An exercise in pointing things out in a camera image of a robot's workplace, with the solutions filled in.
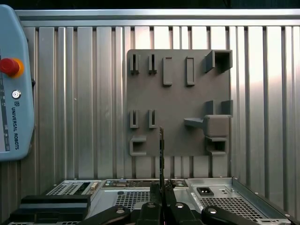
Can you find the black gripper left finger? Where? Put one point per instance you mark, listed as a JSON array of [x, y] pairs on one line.
[[150, 213]]

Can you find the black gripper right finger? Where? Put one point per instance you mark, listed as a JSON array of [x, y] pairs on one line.
[[180, 214]]

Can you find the blue RAM stick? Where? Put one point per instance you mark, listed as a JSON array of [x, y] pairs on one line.
[[161, 152]]

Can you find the grey power supply unit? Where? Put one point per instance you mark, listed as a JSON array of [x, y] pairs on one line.
[[246, 187]]

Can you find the black PC case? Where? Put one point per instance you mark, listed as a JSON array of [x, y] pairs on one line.
[[54, 206]]

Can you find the grey parts rack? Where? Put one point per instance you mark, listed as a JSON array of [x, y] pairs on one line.
[[178, 105]]

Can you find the pale blue teach pendant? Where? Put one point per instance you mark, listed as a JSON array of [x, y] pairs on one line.
[[16, 117]]

